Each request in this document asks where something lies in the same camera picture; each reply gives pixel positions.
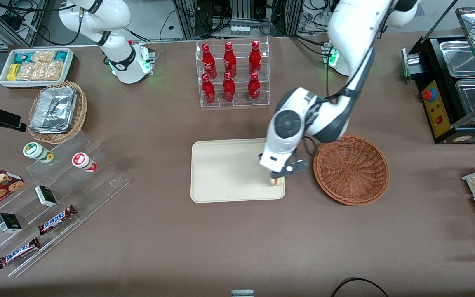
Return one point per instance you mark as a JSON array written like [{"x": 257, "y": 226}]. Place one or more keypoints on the small sandwich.
[{"x": 277, "y": 182}]

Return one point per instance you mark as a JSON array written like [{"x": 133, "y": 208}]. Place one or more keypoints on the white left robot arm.
[{"x": 357, "y": 33}]

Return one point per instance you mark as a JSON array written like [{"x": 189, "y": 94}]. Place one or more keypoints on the cream plastic tray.
[{"x": 229, "y": 173}]

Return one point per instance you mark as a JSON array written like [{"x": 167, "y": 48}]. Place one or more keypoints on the brown woven basket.
[{"x": 351, "y": 169}]

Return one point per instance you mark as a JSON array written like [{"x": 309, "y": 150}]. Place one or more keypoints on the light wicker basket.
[{"x": 81, "y": 111}]

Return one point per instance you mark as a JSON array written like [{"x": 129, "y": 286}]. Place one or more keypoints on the white snack bin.
[{"x": 4, "y": 80}]

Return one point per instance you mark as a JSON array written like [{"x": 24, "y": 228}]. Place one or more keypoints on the green lid sunflower cup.
[{"x": 33, "y": 150}]

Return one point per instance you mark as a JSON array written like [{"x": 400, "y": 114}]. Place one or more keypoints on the silver foil packets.
[{"x": 54, "y": 109}]

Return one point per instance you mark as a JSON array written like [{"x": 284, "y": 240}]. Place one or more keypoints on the yellow snack packet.
[{"x": 12, "y": 71}]

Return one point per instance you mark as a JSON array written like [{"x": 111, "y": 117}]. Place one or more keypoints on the clear peanut brittle pack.
[
  {"x": 43, "y": 56},
  {"x": 54, "y": 70},
  {"x": 31, "y": 71}
]

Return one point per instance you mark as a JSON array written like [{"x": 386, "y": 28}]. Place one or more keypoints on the clear acrylic bottle rack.
[{"x": 241, "y": 103}]

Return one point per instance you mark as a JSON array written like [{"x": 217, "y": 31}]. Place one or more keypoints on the red cola bottle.
[
  {"x": 208, "y": 60},
  {"x": 255, "y": 57},
  {"x": 229, "y": 60},
  {"x": 208, "y": 90},
  {"x": 254, "y": 87},
  {"x": 229, "y": 88}
]

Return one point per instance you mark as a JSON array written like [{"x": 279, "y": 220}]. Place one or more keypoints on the teal snack packet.
[{"x": 61, "y": 55}]

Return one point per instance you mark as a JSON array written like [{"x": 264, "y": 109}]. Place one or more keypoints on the red lid yogurt cup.
[{"x": 81, "y": 160}]

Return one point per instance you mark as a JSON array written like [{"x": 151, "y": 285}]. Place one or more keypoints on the black carton with white label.
[{"x": 45, "y": 196}]

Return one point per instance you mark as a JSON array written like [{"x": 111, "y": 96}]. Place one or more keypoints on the black carton with green print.
[{"x": 8, "y": 222}]

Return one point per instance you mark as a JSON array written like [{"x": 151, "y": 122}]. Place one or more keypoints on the clear acrylic stepped shelf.
[{"x": 97, "y": 183}]

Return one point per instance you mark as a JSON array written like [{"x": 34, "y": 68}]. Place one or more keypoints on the Snickers chocolate bar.
[
  {"x": 17, "y": 252},
  {"x": 57, "y": 220}
]

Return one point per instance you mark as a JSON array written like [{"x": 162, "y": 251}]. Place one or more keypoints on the grey device with label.
[{"x": 242, "y": 293}]

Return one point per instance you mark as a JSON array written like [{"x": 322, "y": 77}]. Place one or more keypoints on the white power strip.
[{"x": 241, "y": 29}]

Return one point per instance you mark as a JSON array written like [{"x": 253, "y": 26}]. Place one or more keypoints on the black food warmer machine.
[{"x": 437, "y": 107}]

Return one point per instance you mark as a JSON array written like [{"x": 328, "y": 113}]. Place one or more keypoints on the aluminium frame structure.
[{"x": 188, "y": 18}]

